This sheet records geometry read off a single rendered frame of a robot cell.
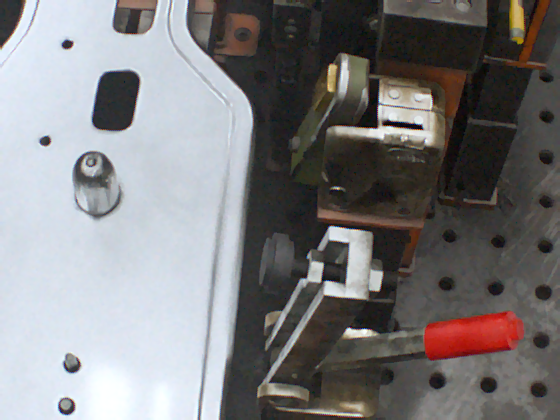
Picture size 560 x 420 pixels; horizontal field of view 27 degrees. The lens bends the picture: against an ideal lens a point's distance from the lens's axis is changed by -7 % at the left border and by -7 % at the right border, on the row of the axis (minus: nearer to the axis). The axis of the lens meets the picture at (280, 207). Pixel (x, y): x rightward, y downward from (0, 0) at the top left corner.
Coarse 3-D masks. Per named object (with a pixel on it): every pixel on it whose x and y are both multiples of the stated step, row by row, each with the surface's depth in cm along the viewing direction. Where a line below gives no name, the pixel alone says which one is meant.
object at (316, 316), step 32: (288, 256) 57; (320, 256) 58; (352, 256) 57; (320, 288) 63; (352, 288) 57; (384, 288) 59; (288, 320) 68; (320, 320) 59; (352, 320) 59; (288, 352) 64; (320, 352) 64
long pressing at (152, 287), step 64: (64, 0) 90; (192, 0) 90; (0, 64) 87; (64, 64) 87; (128, 64) 87; (192, 64) 87; (0, 128) 84; (64, 128) 85; (128, 128) 85; (192, 128) 85; (256, 128) 85; (0, 192) 82; (64, 192) 82; (128, 192) 82; (192, 192) 83; (0, 256) 80; (64, 256) 80; (128, 256) 80; (192, 256) 81; (0, 320) 78; (64, 320) 78; (128, 320) 78; (192, 320) 79; (0, 384) 76; (64, 384) 76; (128, 384) 76; (192, 384) 77
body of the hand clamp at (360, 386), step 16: (352, 336) 73; (352, 368) 72; (368, 368) 72; (320, 384) 73; (336, 384) 72; (352, 384) 72; (368, 384) 72; (320, 400) 71; (336, 400) 71; (352, 400) 71; (368, 400) 71; (272, 416) 73; (288, 416) 72; (304, 416) 72; (320, 416) 71; (336, 416) 71; (352, 416) 71; (368, 416) 71
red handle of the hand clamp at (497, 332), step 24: (504, 312) 64; (384, 336) 67; (408, 336) 66; (432, 336) 65; (456, 336) 64; (480, 336) 64; (504, 336) 63; (336, 360) 68; (360, 360) 68; (384, 360) 67; (408, 360) 67; (432, 360) 66
